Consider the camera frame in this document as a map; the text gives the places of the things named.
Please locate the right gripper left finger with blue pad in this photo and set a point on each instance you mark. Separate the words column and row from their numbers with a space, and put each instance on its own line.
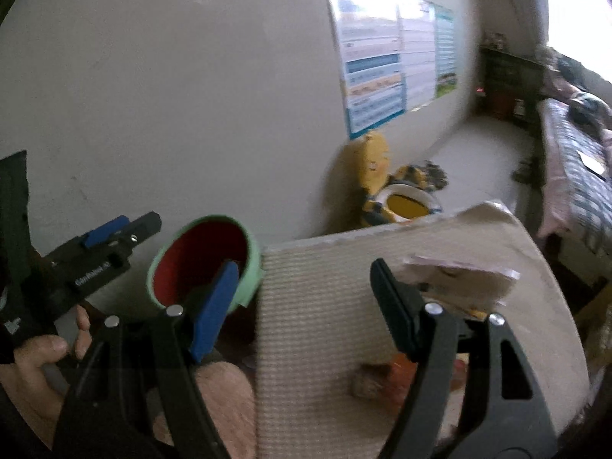
column 135, row 394

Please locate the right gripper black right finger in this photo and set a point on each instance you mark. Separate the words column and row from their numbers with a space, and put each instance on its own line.
column 504, row 414

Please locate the pink foil snack wrapper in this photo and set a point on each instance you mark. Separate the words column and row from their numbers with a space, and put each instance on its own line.
column 459, row 285

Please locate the green rimmed trash bin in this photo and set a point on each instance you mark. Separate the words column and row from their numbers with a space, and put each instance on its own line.
column 195, row 255

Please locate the person left hand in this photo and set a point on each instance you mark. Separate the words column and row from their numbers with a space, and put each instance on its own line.
column 26, row 384

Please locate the striped beige table mat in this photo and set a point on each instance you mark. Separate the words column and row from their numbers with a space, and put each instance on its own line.
column 318, row 321

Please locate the orange snack bag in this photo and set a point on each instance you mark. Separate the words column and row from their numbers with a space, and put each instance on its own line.
column 387, row 384

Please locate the yellow duck potty seat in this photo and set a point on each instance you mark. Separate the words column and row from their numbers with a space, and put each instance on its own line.
column 398, row 197

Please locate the bed with plaid sheet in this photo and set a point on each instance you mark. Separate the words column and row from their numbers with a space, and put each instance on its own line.
column 577, row 201

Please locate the shoes on floor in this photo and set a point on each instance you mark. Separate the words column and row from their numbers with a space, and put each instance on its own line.
column 435, row 178

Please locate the papers on bed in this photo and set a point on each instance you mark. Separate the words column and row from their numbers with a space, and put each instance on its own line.
column 593, row 164

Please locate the dark wooden shelf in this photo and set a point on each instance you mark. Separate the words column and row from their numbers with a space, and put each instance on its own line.
column 511, row 86

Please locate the blue pinyin wall poster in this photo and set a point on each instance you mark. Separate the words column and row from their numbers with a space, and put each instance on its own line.
column 368, row 45

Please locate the teal wall poster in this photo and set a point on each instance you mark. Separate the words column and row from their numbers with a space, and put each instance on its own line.
column 446, row 77

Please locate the white chart wall poster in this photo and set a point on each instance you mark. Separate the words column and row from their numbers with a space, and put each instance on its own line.
column 416, row 19

